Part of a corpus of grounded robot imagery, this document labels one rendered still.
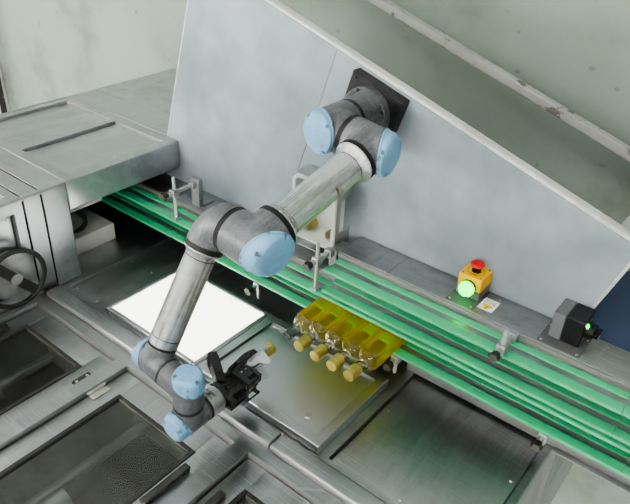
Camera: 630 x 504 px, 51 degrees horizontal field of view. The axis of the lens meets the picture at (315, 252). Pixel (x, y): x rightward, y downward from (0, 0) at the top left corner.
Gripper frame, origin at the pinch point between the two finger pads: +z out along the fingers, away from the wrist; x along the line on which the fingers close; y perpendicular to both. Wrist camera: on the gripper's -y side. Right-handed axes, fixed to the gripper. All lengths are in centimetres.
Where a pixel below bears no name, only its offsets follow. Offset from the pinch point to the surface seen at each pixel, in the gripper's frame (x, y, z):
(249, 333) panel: -13.5, -17.4, 14.2
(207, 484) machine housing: -13.5, 12.7, -32.9
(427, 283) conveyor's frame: 18, 25, 40
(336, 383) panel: -10.9, 16.6, 14.9
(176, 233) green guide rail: -10, -70, 31
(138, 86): 8, -150, 79
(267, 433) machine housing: -11.3, 14.0, -12.3
